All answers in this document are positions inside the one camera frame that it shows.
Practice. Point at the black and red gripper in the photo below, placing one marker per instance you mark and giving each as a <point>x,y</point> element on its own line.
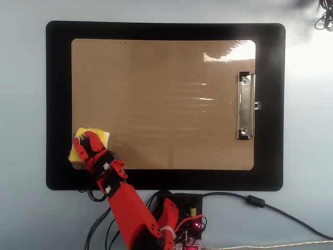
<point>104,160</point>

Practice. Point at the yellow sponge with black knob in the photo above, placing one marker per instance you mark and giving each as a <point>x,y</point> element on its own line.
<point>102,135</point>

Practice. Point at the black robot base with board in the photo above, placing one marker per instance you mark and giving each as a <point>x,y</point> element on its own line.
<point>182,200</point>

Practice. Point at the brown clipboard board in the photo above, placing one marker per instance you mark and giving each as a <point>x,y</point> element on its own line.
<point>156,91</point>

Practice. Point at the black rectangular desk mat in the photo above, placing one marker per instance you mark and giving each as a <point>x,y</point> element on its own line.
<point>59,78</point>

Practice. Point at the metal clipboard clip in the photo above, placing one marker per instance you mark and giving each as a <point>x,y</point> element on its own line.
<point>245,104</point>

